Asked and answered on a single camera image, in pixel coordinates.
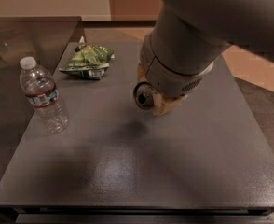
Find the dark glass side table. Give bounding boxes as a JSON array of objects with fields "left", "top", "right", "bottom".
[{"left": 0, "top": 17, "right": 79, "bottom": 181}]

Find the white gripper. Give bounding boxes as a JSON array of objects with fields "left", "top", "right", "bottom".
[{"left": 137, "top": 32, "right": 213, "bottom": 117}]

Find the clear plastic water bottle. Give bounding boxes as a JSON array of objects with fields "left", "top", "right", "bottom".
[{"left": 20, "top": 56, "right": 69, "bottom": 133}]

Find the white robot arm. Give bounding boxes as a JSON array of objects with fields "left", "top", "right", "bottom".
[{"left": 133, "top": 0, "right": 274, "bottom": 116}]

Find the green chip bag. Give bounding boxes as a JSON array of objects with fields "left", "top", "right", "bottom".
[{"left": 59, "top": 43, "right": 115, "bottom": 80}]

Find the silver redbull can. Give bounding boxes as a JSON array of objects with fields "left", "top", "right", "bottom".
[{"left": 133, "top": 82, "right": 155, "bottom": 110}]

